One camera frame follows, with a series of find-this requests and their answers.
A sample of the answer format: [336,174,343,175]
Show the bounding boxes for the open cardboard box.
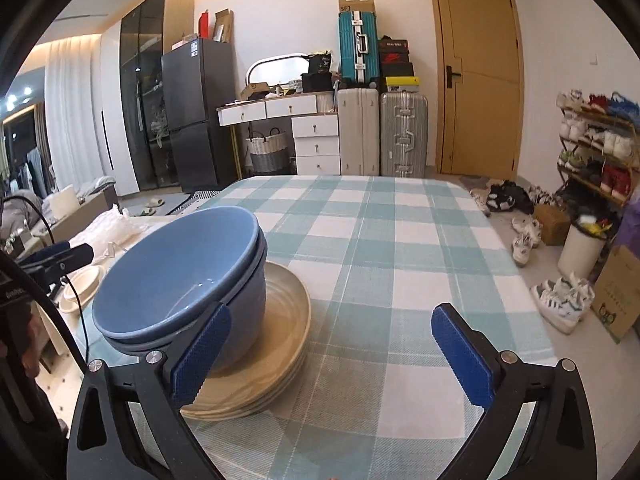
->
[240,82,273,102]

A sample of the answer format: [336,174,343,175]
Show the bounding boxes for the person's left hand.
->
[20,305,43,376]

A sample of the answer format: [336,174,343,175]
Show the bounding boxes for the printed cardboard carton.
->
[592,245,640,345]

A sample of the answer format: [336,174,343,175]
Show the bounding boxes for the teal suitcase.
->
[337,10,378,87]

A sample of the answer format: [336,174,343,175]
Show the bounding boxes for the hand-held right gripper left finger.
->
[65,301,233,480]

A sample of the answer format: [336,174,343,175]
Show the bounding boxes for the white curtain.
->
[45,34,103,193]

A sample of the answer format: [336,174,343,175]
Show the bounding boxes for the oval mirror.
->
[247,51,311,86]

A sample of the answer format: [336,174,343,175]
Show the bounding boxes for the clear plastic bags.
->
[75,207,151,261]

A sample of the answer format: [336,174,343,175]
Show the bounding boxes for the silver suitcase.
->
[379,91,430,179]

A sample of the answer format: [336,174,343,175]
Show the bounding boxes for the woven laundry basket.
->
[247,129,290,176]

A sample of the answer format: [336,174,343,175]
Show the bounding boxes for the small cream plate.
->
[57,265,107,317]

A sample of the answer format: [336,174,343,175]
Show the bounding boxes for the white vanity desk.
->
[216,92,342,177]

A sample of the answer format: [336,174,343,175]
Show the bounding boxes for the striped border rug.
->
[165,187,226,216]

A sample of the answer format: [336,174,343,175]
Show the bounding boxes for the beige sofa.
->
[42,176,121,248]

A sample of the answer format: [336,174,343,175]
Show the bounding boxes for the teal checked tablecloth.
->
[125,175,558,480]

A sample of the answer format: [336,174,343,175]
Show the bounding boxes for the purple bag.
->
[620,200,640,256]

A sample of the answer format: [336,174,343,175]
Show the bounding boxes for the wooden door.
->
[426,0,525,176]

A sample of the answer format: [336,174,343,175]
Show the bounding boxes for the black refrigerator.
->
[161,37,238,193]

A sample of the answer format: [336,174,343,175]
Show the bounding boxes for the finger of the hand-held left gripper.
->
[39,243,96,284]
[19,241,72,269]

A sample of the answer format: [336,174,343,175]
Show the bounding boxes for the white suitcase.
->
[336,87,381,177]

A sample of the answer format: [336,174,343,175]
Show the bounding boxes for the white trash bin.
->
[557,215,608,281]

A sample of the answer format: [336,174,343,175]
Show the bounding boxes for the dark glass cabinet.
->
[120,0,195,191]

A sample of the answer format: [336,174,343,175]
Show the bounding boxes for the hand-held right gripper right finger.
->
[431,302,598,480]

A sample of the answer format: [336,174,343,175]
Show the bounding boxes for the white wardrobe panel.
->
[99,25,141,196]

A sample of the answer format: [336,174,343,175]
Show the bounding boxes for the stack of shoe boxes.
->
[377,35,421,93]

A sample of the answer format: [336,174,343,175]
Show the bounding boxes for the pile of shoes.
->
[470,177,596,336]

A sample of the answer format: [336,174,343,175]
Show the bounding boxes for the shoe rack with shoes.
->
[555,89,640,211]

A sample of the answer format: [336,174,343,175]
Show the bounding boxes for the brown cardboard box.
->
[532,202,571,247]

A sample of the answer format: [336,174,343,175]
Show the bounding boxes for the black bag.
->
[300,51,335,93]

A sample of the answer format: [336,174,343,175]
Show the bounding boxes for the upright cardboard pieces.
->
[212,8,236,43]

